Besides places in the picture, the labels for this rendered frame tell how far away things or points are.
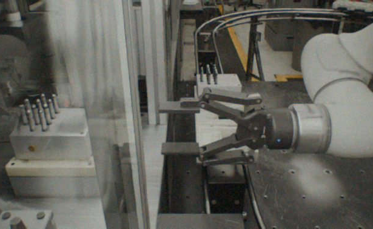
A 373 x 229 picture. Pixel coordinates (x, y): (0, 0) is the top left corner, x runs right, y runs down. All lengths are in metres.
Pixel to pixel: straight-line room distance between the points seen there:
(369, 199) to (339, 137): 0.47
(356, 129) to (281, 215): 0.38
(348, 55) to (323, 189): 0.46
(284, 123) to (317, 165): 0.55
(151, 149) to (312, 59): 0.38
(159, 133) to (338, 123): 0.38
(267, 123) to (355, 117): 0.14
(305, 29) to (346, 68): 2.91
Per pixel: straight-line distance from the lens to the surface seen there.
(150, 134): 0.75
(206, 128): 0.83
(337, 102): 0.62
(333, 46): 0.70
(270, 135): 0.57
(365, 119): 0.61
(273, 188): 0.97
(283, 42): 4.34
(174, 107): 0.55
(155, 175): 0.63
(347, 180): 1.07
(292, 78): 3.51
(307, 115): 0.58
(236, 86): 0.94
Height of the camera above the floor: 1.31
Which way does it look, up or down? 29 degrees down
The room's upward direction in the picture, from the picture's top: straight up
